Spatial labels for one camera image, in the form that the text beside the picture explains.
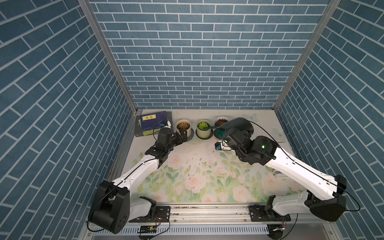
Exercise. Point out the aluminium corner post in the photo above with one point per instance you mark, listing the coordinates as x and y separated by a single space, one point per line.
318 30
96 28

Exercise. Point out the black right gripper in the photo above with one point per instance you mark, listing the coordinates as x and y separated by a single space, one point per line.
244 135

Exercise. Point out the dark green round saucer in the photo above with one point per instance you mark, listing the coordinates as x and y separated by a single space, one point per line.
204 135

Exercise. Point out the aluminium right corner post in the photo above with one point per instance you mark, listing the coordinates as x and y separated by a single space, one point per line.
318 30

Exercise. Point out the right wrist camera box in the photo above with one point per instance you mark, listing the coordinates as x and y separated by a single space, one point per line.
221 146

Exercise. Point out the blue grey pot saucer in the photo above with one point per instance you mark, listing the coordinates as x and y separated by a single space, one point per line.
190 137

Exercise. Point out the bright green succulent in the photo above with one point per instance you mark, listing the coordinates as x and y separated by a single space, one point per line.
203 126

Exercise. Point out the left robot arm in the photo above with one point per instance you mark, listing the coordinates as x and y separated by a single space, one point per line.
112 206

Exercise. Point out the dark green watering can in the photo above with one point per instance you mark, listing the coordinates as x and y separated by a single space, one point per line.
241 124

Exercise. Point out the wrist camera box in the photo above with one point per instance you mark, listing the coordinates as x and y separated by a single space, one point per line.
221 146
165 124

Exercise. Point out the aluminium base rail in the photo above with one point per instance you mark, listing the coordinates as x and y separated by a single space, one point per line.
221 222

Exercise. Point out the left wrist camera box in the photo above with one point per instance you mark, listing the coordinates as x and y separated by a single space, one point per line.
165 124

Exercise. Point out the cream ribbed plant pot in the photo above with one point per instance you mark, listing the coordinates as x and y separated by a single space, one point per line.
188 131

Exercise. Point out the dark blue Chinese book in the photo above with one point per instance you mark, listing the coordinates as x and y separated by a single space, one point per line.
152 121

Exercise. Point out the small green circuit board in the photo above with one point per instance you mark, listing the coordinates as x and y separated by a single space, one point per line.
147 230

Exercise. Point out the aluminium left corner post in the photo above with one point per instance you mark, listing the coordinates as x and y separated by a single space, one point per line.
96 28

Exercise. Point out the white plant pot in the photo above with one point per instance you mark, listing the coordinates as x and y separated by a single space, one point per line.
219 131

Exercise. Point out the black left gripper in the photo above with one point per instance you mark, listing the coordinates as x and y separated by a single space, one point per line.
179 141

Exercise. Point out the light green plant pot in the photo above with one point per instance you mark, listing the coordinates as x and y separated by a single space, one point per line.
202 121

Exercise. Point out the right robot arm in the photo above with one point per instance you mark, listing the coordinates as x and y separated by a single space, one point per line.
324 193

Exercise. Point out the pink green succulent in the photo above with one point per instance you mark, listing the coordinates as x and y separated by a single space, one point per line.
183 126

